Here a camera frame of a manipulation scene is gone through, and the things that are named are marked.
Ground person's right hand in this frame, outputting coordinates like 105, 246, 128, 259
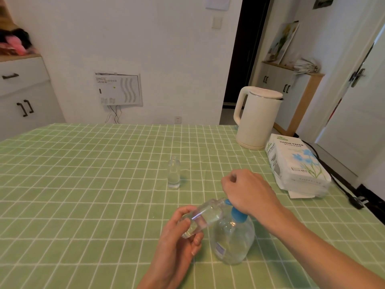
221, 169, 284, 225

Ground person's left hand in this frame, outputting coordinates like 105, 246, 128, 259
151, 205, 205, 287

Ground small clear plastic bottle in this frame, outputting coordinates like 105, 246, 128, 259
167, 156, 181, 190
180, 198, 227, 239

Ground clear pump bottle blue nozzle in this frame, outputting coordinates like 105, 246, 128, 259
209, 200, 256, 265

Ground person's left forearm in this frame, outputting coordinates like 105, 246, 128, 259
136, 267, 175, 289

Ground person's right forearm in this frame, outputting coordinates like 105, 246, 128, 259
260, 206, 385, 289

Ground white electric kettle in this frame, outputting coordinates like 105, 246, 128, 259
233, 86, 285, 150

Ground white tissue paper pack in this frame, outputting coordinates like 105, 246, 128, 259
265, 133, 332, 198

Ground green checked tablecloth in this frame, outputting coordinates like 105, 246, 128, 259
0, 123, 385, 289

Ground bundle of white bags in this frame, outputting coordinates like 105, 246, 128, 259
293, 58, 321, 74

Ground white door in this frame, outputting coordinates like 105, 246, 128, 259
316, 25, 385, 178

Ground flower painting canvas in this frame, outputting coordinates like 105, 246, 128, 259
264, 21, 300, 65

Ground white cabinet with wooden top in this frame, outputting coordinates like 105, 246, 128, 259
0, 53, 66, 142

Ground pink and black plush toy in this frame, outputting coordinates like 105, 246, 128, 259
0, 27, 39, 56

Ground white sideboard with wooden frame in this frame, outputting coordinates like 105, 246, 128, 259
258, 61, 325, 137

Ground black power cable with plug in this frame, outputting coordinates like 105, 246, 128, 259
303, 141, 369, 210

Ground black and white hanging cables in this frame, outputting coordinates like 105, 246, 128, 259
105, 105, 122, 125

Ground white wall utility box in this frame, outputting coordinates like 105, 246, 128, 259
95, 72, 144, 107

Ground dark metal door handle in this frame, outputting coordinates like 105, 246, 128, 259
349, 68, 366, 88

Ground white paper sheet on wall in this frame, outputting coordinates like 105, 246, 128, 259
205, 0, 231, 11

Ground small framed wall picture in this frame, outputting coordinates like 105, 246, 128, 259
312, 0, 335, 10

